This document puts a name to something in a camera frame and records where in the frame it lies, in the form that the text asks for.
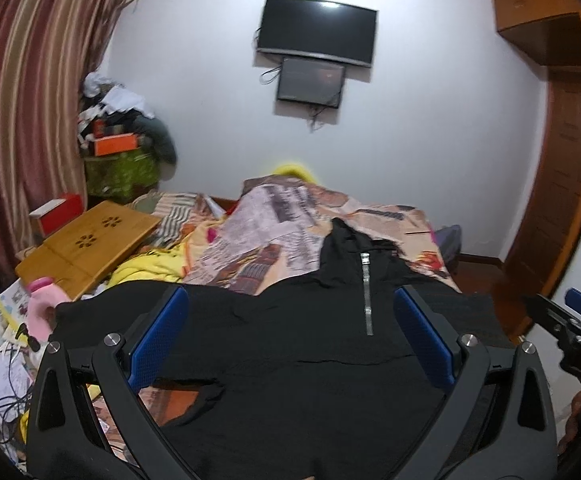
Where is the black zip hoodie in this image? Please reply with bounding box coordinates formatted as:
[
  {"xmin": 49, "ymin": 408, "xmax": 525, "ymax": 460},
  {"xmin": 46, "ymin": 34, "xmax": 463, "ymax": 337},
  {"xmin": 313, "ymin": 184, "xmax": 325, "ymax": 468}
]
[{"xmin": 52, "ymin": 216, "xmax": 514, "ymax": 480}]

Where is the pile of clothes on box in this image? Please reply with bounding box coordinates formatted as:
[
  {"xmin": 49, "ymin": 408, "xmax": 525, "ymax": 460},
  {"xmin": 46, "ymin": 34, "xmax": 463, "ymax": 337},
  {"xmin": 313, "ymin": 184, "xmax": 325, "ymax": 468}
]
[{"xmin": 77, "ymin": 72, "xmax": 178, "ymax": 166}]

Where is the pink plastic bottle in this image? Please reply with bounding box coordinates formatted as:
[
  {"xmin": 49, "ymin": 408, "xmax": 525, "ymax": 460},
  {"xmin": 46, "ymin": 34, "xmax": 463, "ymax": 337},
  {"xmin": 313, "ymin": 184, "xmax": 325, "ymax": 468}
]
[{"xmin": 26, "ymin": 278, "xmax": 71, "ymax": 342}]

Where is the wooden lap desk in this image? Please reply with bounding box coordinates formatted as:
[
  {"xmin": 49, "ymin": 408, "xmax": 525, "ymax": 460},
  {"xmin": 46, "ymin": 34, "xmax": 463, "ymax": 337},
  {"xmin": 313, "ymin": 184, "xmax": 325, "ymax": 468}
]
[{"xmin": 16, "ymin": 200, "xmax": 160, "ymax": 300}]

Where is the newspaper car print bedsheet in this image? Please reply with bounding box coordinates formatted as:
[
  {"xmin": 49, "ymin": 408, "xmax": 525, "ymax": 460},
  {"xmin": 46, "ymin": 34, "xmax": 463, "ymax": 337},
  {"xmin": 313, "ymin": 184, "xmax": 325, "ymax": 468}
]
[{"xmin": 134, "ymin": 174, "xmax": 462, "ymax": 426}]

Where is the yellow blanket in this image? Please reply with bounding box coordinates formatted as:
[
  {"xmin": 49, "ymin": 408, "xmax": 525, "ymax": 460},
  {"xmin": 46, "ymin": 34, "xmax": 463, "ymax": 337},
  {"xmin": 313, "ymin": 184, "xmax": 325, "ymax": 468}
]
[{"xmin": 105, "ymin": 219, "xmax": 222, "ymax": 288}]

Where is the red white box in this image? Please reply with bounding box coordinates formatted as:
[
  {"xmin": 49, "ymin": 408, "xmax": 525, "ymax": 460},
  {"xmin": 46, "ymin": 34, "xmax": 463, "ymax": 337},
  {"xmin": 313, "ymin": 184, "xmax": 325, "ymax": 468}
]
[{"xmin": 29, "ymin": 194, "xmax": 84, "ymax": 238}]

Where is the yellow headboard object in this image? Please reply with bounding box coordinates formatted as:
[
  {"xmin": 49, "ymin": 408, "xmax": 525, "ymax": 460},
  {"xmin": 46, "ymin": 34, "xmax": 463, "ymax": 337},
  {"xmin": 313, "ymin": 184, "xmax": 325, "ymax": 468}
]
[{"xmin": 273, "ymin": 162, "xmax": 317, "ymax": 184}]

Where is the striped pillow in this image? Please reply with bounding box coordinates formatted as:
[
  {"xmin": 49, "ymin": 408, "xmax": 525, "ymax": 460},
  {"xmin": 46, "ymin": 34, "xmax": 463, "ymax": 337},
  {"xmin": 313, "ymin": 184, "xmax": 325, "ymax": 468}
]
[{"xmin": 129, "ymin": 190, "xmax": 202, "ymax": 248}]

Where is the green patterned storage box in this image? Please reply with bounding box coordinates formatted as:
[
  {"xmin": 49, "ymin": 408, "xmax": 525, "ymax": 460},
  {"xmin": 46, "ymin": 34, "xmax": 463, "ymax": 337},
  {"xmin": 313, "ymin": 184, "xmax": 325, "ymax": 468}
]
[{"xmin": 84, "ymin": 148, "xmax": 160, "ymax": 204}]

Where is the wooden wardrobe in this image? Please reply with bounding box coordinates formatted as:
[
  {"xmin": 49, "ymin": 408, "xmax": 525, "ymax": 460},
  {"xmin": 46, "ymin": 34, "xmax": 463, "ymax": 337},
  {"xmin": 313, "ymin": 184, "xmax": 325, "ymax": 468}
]
[{"xmin": 489, "ymin": 0, "xmax": 581, "ymax": 340}]

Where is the orange shoe box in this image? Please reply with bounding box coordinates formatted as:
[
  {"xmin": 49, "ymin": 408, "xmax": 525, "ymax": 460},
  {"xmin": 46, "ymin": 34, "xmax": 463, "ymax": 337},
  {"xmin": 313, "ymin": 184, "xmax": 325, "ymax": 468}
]
[{"xmin": 93, "ymin": 133, "xmax": 138, "ymax": 157}]

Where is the red striped curtain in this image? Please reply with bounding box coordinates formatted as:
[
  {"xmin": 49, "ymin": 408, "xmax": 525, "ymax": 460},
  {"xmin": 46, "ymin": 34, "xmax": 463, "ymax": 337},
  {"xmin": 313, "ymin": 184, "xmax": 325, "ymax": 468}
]
[{"xmin": 0, "ymin": 0, "xmax": 124, "ymax": 289}]

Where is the clutter of papers and cables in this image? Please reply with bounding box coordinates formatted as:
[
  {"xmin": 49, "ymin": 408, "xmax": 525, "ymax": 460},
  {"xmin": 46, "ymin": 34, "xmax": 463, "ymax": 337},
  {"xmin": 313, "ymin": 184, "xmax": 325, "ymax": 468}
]
[{"xmin": 0, "ymin": 280, "xmax": 36, "ymax": 470}]

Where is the small black wall monitor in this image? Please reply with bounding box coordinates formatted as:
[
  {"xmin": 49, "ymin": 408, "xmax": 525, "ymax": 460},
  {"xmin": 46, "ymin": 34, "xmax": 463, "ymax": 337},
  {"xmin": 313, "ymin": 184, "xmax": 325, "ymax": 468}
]
[{"xmin": 276, "ymin": 58, "xmax": 345, "ymax": 108}]

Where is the large black wall television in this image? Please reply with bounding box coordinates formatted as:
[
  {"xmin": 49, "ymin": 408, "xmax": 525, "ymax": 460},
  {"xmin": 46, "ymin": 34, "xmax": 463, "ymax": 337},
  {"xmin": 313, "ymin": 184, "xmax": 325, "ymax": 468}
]
[{"xmin": 257, "ymin": 0, "xmax": 378, "ymax": 67}]

